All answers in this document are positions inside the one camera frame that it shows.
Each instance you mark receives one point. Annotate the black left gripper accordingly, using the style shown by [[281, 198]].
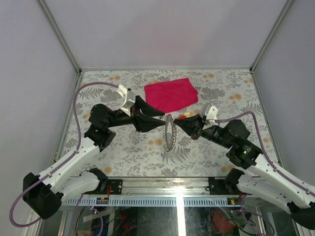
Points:
[[143, 123]]

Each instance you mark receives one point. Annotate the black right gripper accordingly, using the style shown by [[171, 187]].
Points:
[[193, 125]]

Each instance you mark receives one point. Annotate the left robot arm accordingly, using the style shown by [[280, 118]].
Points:
[[46, 191]]

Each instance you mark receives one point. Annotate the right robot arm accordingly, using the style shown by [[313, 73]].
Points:
[[288, 192]]

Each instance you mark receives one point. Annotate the pink cloth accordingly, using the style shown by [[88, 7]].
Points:
[[171, 96]]

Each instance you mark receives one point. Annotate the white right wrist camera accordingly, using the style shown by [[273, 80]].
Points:
[[209, 113]]

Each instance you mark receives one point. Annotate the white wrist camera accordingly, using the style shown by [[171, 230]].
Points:
[[209, 113], [129, 98]]

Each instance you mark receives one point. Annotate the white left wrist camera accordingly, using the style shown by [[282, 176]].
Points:
[[129, 98]]

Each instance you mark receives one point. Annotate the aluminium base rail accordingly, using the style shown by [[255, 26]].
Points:
[[189, 192]]

